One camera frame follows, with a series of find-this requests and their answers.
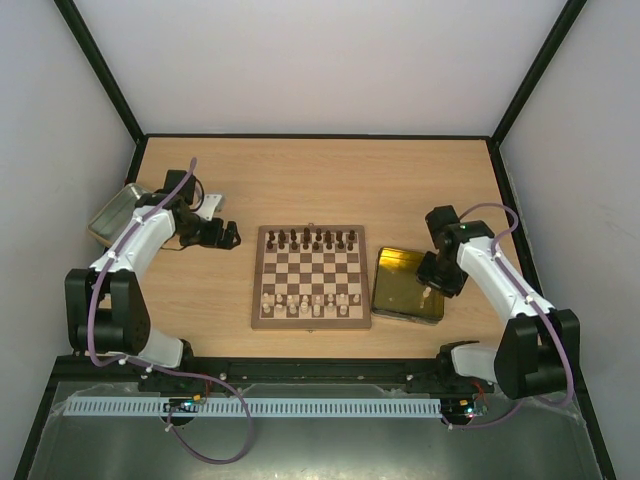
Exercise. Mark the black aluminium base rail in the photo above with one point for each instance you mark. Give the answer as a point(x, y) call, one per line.
point(414, 376)

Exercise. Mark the black frame post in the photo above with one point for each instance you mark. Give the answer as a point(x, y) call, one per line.
point(552, 43)
point(89, 47)

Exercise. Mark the silver metal tin lid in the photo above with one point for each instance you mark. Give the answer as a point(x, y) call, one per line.
point(107, 225)

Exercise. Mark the right black frame post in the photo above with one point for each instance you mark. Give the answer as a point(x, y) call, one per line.
point(552, 43)

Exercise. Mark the wooden chess board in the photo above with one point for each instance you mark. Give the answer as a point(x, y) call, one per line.
point(311, 277)

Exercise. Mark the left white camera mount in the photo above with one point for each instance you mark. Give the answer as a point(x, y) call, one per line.
point(210, 205)

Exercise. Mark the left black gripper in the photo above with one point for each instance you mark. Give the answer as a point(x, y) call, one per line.
point(213, 240)

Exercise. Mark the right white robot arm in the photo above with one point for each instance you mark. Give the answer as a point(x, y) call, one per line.
point(538, 355)

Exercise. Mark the gold metal tin tray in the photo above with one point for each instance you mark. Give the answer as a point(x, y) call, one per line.
point(397, 294)

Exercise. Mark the grey slotted cable duct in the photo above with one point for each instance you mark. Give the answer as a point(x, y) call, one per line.
point(94, 406)

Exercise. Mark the left black frame post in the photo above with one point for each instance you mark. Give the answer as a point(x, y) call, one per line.
point(89, 47)

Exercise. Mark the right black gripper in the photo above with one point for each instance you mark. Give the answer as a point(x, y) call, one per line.
point(435, 275)

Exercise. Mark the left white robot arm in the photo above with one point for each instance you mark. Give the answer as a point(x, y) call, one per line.
point(107, 317)

